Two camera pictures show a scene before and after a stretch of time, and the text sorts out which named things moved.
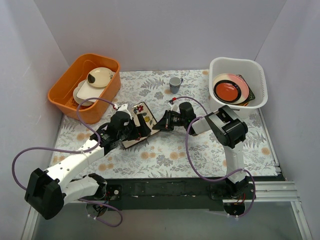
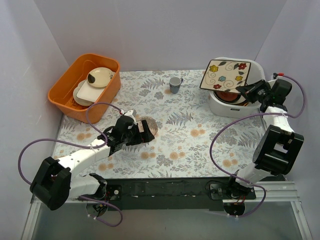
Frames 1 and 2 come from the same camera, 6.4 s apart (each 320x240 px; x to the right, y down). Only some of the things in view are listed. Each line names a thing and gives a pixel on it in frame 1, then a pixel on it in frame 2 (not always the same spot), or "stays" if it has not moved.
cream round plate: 77,100 stays
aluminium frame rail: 276,191 stays
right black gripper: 169,121 → 251,90
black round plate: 230,81 → 227,96
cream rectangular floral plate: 147,117 → 225,75
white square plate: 87,91 stays
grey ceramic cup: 174,83 stays
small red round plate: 227,92 stays
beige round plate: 99,77 stays
